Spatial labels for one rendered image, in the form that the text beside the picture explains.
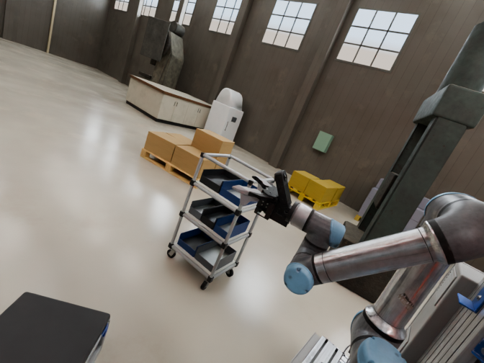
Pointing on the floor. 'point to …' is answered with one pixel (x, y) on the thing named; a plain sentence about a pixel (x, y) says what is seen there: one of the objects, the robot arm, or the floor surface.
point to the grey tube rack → (215, 220)
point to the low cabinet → (167, 104)
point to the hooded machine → (225, 114)
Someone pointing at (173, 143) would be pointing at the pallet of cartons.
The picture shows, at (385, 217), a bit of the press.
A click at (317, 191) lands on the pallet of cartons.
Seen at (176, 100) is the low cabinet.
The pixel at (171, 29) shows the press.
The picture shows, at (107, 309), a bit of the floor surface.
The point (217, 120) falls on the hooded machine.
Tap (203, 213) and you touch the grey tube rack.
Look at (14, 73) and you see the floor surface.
